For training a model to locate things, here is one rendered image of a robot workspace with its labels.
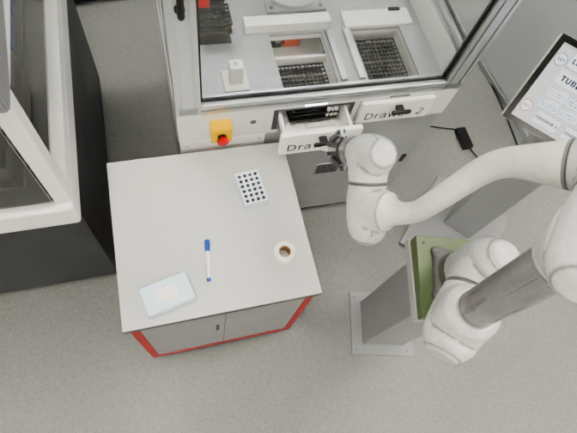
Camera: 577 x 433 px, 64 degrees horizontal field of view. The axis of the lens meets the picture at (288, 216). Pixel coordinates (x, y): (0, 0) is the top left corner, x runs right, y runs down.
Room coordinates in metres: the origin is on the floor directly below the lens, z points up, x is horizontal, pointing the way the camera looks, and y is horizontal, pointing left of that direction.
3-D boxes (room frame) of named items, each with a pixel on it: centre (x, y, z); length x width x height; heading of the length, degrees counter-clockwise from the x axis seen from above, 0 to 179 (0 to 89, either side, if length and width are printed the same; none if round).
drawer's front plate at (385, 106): (1.19, -0.24, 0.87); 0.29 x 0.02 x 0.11; 121
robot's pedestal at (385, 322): (0.66, -0.60, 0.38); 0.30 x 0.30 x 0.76; 17
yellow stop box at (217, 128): (0.84, 0.31, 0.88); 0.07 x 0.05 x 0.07; 121
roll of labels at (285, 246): (0.54, -0.03, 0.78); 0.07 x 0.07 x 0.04
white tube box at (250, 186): (0.73, 0.15, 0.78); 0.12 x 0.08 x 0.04; 37
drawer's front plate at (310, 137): (0.95, -0.02, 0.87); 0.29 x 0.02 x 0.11; 121
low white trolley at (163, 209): (0.56, 0.23, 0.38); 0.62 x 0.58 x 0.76; 121
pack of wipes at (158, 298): (0.29, 0.27, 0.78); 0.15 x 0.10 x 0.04; 133
